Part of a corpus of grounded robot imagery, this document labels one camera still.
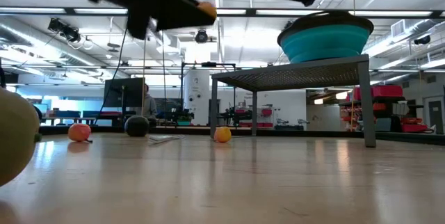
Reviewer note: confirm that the large round orange fruit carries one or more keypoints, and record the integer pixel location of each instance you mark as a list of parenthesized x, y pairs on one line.
[(208, 9)]

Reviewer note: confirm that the teal collapsible bowl grey rim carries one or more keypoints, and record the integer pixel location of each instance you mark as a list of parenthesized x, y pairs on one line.
[(323, 41)]

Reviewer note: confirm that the dark avocado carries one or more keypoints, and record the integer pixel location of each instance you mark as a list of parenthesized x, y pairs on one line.
[(137, 126)]

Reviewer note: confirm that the small round orange fruit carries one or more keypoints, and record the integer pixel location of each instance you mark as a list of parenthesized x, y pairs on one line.
[(222, 135)]

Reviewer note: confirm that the orange-red peach with stem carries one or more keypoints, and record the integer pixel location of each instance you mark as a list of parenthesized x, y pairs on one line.
[(79, 132)]

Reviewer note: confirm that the kiwi fruit with green nub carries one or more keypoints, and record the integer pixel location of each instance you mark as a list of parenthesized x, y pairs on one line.
[(14, 137)]

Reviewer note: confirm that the black overhead light bar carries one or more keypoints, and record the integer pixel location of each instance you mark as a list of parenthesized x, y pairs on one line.
[(278, 12)]

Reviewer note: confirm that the grey perforated metal shelf riser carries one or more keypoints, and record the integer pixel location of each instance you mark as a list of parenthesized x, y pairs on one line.
[(295, 74)]

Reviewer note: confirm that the dark display screen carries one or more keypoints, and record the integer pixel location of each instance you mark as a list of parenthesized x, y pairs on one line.
[(170, 104)]

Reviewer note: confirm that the black monitor on stand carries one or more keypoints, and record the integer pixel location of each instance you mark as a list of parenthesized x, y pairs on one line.
[(123, 92)]

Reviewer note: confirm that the person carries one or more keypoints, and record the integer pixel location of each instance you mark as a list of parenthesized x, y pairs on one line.
[(150, 107)]

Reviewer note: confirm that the red storage bin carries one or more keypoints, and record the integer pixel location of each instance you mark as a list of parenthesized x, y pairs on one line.
[(382, 91)]

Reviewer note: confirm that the blue storage bins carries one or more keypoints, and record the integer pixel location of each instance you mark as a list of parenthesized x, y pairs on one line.
[(67, 113)]

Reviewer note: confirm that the black ceiling camera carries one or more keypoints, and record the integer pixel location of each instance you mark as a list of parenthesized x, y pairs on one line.
[(201, 36), (64, 29)]

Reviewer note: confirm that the black metal frame rig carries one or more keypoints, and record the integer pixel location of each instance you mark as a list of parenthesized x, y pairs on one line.
[(208, 64)]

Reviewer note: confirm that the black table frame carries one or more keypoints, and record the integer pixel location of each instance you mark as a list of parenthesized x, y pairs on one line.
[(191, 130)]

